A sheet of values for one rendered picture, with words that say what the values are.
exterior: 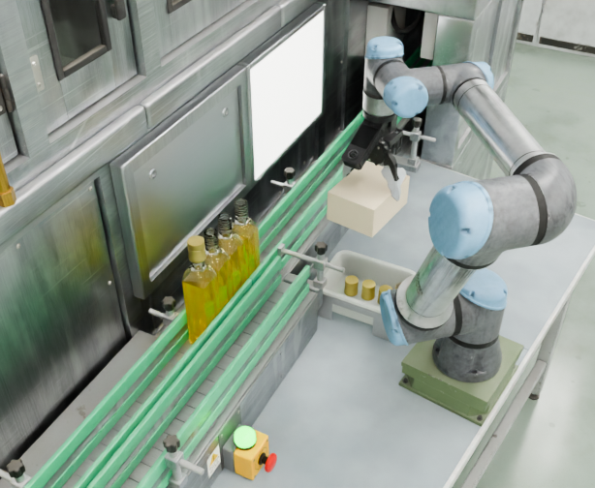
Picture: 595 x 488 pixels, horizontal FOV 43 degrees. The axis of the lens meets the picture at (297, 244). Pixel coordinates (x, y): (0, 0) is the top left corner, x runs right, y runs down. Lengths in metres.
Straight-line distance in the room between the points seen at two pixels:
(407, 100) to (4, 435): 0.97
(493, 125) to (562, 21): 3.82
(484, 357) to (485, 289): 0.17
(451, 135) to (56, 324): 1.42
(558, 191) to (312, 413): 0.78
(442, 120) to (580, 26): 2.84
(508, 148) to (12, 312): 0.90
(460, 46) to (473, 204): 1.20
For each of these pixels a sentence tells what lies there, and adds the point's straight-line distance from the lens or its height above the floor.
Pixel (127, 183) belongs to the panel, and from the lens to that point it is 1.47.
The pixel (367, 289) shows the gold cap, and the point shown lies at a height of 0.81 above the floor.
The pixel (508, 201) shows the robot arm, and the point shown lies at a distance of 1.18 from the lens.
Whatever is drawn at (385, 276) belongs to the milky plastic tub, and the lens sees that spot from 1.95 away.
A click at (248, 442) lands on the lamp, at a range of 1.55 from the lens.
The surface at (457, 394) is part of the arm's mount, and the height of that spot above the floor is 0.81.
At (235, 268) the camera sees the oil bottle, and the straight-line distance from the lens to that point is 1.64.
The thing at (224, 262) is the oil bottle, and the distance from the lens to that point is 1.58.
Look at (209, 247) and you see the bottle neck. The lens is 1.56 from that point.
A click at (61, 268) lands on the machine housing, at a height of 1.18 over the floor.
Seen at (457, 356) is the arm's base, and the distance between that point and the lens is 1.67.
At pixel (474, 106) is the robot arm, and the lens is 1.44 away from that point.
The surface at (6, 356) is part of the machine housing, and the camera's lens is 1.43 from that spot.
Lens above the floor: 2.09
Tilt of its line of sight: 39 degrees down
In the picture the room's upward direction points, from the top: straight up
